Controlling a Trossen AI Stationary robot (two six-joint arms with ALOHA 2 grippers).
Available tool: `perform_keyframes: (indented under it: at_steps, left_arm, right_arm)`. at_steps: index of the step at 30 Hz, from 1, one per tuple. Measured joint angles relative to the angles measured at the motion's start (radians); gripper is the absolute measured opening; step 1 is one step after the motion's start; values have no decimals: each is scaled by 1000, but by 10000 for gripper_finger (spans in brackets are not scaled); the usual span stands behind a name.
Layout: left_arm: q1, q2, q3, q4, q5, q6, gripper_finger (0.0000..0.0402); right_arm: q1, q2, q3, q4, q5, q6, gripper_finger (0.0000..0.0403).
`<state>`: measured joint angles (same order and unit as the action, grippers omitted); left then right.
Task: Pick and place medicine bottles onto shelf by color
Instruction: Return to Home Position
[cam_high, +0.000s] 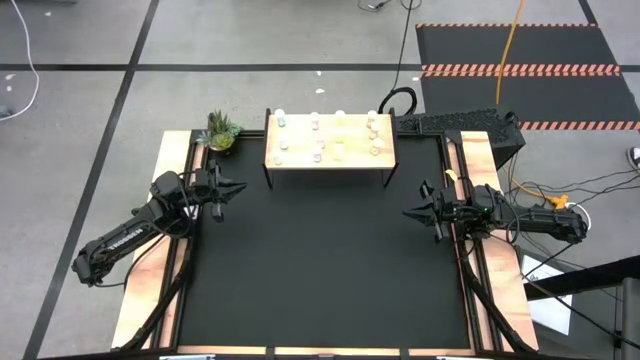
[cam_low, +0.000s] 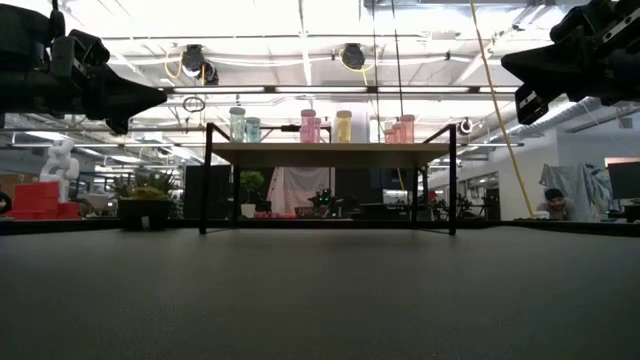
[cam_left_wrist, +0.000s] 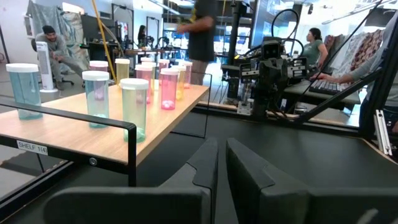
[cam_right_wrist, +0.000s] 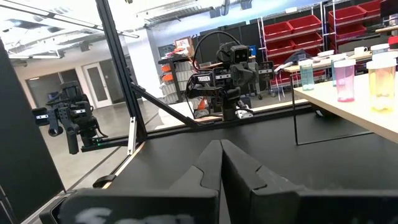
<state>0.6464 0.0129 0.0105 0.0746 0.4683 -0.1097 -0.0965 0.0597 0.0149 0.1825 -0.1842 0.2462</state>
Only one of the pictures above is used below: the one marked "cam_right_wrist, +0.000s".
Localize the black side panel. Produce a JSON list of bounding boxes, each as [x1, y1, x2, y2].
[[0, 39, 66, 223]]

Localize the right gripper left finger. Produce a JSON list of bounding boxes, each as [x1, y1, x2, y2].
[[169, 139, 223, 195]]

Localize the black metal rig frame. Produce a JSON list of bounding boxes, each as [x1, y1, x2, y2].
[[80, 0, 312, 153]]

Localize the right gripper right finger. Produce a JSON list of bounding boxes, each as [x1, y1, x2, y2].
[[221, 139, 304, 224]]

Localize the rack of red bins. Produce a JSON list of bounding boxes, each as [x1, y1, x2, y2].
[[257, 0, 385, 94]]

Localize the white metal bracket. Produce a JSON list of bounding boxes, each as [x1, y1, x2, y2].
[[127, 116, 138, 156]]

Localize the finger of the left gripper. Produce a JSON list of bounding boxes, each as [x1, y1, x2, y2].
[[231, 63, 244, 87], [242, 63, 255, 86]]

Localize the wooden work table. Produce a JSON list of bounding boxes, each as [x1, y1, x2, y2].
[[282, 51, 374, 94]]

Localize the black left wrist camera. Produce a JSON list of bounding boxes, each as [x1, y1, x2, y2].
[[231, 45, 251, 65]]

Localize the rack of orange white bins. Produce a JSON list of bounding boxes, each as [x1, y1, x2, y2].
[[157, 55, 196, 105]]

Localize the grey door white frame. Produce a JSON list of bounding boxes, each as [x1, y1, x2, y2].
[[82, 62, 113, 109]]

